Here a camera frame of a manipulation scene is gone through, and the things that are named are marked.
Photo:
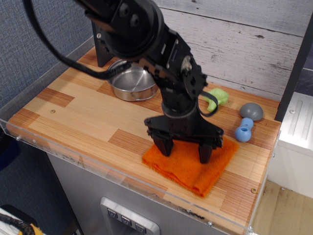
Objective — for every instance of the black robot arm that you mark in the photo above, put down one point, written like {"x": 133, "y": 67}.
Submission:
{"x": 134, "y": 30}

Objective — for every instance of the blue dumbbell shaped toy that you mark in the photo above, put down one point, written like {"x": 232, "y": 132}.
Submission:
{"x": 243, "y": 132}

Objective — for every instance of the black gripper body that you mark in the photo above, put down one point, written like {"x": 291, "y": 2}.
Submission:
{"x": 190, "y": 127}

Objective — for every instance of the grey half dome toy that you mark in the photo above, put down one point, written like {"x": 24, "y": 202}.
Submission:
{"x": 252, "y": 110}

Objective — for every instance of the orange cloth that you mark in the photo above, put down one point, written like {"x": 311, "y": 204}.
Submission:
{"x": 184, "y": 168}

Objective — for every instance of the dark left vertical post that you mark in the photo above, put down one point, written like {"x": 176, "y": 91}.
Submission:
{"x": 102, "y": 54}

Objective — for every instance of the white metal box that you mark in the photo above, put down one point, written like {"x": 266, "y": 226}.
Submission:
{"x": 291, "y": 165}

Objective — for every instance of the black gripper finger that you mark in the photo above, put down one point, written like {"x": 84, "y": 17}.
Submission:
{"x": 205, "y": 152}
{"x": 164, "y": 144}

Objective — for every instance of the yellow tape piece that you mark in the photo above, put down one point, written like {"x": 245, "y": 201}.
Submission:
{"x": 37, "y": 231}

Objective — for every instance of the stainless steel pot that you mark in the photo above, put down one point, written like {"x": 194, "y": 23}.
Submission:
{"x": 133, "y": 84}

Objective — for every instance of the green toy broccoli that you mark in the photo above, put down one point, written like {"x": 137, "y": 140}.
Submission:
{"x": 220, "y": 95}

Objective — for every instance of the silver cabinet with button panel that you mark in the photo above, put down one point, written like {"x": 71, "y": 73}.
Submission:
{"x": 117, "y": 203}

